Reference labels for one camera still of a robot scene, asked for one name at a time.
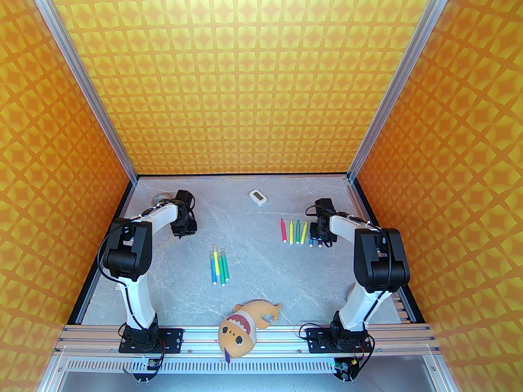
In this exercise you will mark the black table edge strip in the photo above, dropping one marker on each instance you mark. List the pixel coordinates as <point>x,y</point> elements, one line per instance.
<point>241,174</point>
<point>366,206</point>
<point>122,206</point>

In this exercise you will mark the pink marker pen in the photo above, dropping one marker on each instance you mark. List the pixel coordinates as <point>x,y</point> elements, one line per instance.
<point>283,230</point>

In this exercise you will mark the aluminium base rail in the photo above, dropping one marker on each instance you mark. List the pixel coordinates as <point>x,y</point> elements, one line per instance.
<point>200,337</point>

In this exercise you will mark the green marker pen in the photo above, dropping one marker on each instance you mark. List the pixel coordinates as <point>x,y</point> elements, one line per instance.
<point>298,232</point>
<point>222,270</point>

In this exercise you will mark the aluminium frame post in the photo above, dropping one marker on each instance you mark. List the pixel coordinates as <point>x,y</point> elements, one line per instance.
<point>85,80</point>
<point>400,76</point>

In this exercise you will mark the grey metal panel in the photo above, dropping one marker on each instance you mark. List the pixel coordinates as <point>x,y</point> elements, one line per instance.
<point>245,383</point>

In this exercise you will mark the aluminium side rail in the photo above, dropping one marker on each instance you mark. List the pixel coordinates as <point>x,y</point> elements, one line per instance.
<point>404,310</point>

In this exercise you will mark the light blue marker pen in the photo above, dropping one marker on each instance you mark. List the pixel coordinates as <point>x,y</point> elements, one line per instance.
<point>213,272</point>

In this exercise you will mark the black bracket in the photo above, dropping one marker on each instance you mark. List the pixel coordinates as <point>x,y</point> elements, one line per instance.
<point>347,376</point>
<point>143,376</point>

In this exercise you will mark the small controller board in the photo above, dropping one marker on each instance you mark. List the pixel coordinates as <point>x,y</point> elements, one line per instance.
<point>341,366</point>
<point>152,364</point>

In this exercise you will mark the orange shark plush toy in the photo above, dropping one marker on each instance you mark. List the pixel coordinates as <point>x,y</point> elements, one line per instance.
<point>239,329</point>

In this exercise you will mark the white digital timer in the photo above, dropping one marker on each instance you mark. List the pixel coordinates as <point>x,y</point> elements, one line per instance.
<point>257,197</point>

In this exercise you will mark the white tape roll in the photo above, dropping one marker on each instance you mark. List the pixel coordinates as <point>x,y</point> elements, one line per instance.
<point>162,194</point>

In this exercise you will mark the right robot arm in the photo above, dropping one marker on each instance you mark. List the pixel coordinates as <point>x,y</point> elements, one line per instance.
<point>382,263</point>

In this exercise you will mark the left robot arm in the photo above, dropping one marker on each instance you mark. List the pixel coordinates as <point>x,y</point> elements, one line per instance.
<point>130,255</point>

